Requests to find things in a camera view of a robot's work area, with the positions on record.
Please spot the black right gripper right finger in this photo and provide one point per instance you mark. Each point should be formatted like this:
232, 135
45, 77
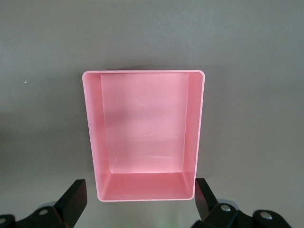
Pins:
205, 202

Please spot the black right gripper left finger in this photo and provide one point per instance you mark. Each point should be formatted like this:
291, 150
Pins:
72, 202

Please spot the pink plastic box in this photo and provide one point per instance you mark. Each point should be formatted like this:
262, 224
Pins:
142, 118

